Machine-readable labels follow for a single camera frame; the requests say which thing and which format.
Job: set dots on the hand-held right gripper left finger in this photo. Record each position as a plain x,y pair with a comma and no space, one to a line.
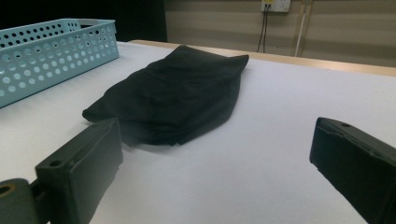
84,161

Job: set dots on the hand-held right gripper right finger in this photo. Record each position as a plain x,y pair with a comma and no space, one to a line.
355,161

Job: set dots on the light blue perforated basket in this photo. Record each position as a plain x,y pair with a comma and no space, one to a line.
46,62

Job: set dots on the black cloth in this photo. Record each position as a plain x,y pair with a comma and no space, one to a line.
174,96

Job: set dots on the black curtain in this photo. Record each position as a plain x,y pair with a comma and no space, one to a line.
130,15

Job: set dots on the white wall socket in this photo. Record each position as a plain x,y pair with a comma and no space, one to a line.
278,4

